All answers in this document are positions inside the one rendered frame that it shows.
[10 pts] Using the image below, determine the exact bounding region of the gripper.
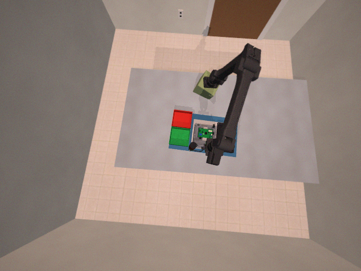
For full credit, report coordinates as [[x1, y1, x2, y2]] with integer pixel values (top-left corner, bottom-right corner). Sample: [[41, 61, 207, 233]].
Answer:
[[205, 138, 213, 156]]

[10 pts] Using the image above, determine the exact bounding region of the red bin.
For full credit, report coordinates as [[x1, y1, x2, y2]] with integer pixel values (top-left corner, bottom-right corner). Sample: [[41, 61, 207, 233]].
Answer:
[[171, 109, 192, 129]]

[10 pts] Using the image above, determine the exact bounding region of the green bin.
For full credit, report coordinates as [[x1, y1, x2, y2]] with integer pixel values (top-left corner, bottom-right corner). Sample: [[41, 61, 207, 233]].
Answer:
[[169, 126, 190, 147]]

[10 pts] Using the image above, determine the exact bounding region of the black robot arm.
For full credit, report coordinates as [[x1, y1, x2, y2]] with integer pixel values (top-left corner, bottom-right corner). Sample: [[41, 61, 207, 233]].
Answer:
[[203, 43, 261, 166]]

